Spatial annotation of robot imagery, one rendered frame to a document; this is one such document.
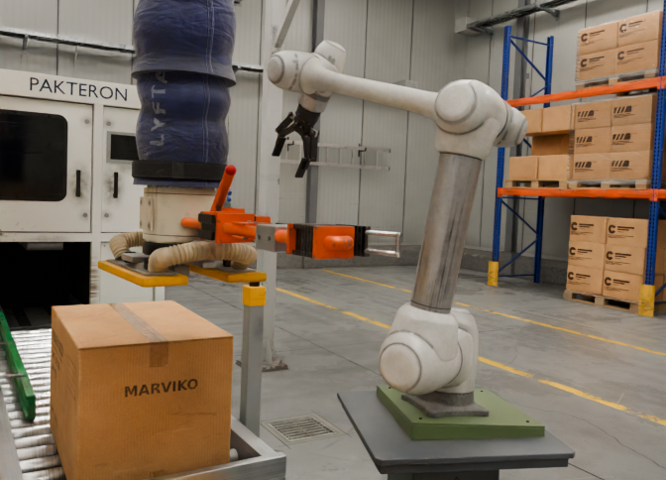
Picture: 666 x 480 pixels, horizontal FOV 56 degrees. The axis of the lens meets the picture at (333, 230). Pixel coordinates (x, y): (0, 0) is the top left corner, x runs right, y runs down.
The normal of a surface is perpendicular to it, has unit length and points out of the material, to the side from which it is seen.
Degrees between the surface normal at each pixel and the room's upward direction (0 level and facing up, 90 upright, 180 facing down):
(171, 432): 90
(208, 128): 75
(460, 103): 80
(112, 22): 90
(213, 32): 96
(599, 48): 87
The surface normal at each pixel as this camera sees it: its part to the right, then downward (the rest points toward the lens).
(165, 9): -0.16, -0.18
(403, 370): -0.55, 0.06
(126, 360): 0.50, 0.07
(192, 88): 0.29, -0.25
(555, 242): -0.86, -0.01
